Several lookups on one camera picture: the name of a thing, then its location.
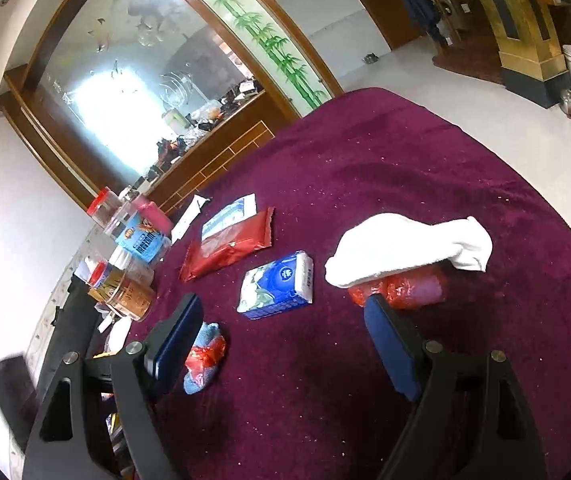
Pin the brown snack jar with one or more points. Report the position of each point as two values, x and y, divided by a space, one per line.
121 293

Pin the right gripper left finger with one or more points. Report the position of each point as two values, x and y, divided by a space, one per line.
70 438

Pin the blue label clear jar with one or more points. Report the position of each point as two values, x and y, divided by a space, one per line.
134 233

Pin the red foil pouch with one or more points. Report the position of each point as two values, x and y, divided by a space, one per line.
228 246

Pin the gold black pillar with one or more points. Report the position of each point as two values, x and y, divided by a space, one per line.
531 58

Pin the person in dark jacket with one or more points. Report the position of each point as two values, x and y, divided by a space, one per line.
426 15

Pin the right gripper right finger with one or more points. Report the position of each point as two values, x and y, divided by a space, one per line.
470 418

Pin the wooden cabinet counter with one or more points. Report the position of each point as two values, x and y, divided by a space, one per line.
243 132

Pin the white leaflet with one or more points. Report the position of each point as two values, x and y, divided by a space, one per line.
188 216

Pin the red lid clear jar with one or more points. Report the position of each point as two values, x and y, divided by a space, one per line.
104 207

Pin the red plastic bag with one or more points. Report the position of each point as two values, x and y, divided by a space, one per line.
409 290

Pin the blue white tissue packet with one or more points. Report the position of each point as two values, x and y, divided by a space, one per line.
276 287

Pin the white folded towel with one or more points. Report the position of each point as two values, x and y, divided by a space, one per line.
388 244

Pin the maroon velvet tablecloth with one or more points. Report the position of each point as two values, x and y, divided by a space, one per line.
303 394

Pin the blue cloth in red bag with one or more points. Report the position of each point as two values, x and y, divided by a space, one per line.
204 358

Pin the blue white flat packet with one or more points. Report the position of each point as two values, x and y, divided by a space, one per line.
241 209

